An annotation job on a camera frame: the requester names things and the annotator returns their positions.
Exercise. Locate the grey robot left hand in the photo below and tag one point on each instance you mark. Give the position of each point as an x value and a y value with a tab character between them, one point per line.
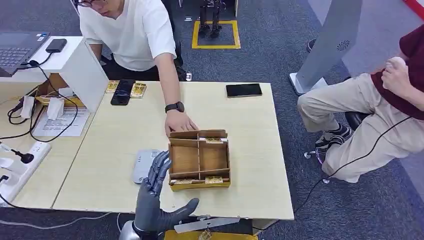
150	208

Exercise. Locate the person's left hand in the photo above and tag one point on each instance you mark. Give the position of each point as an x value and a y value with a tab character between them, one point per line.
179	123

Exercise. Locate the person's hand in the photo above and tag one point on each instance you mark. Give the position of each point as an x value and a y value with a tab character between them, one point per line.
396	78

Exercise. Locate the wooden divided card box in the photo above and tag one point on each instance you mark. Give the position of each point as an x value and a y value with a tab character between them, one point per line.
198	159

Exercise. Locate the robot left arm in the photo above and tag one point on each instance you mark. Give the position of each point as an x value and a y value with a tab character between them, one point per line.
127	233

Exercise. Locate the black wristwatch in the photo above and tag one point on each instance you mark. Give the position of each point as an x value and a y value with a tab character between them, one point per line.
174	107

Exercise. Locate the pale grey flat device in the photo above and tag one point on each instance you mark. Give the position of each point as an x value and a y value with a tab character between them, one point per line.
143	165

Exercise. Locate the yellow panel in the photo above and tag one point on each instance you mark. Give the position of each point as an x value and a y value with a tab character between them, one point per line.
185	236

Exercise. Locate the silver metal strip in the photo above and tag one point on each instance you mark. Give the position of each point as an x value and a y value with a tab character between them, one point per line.
205	224

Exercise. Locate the person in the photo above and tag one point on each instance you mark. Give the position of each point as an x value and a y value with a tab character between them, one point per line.
132	33
364	126

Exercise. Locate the black office stool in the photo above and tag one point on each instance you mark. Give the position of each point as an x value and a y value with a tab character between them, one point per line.
356	120

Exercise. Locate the black smartphone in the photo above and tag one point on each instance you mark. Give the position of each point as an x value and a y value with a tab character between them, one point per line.
122	92

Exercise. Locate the black tablet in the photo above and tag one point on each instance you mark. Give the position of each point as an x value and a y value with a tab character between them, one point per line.
243	90

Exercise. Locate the grey floor stand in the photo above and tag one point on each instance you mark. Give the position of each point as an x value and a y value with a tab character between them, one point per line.
331	43

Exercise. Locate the white desk shelf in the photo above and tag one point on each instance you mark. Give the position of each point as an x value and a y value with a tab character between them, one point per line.
82	73

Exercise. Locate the black robot legs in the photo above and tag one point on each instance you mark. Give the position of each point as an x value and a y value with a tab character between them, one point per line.
215	20

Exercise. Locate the printed paper sheet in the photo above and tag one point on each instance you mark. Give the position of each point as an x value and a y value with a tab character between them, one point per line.
63	124

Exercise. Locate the white paper tag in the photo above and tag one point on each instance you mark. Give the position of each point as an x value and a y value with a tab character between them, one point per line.
27	106
55	108

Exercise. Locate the white power strip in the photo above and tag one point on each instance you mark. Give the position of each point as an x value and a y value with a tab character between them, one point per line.
23	169

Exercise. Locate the cardboard box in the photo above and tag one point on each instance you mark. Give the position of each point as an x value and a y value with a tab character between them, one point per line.
49	87

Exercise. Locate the black power plug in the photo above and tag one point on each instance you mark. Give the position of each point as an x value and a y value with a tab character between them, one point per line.
26	157

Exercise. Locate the eyeglasses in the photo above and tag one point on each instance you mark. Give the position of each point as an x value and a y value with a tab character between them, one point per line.
86	3

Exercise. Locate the grey laptop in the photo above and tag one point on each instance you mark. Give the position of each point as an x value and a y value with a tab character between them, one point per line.
16	49

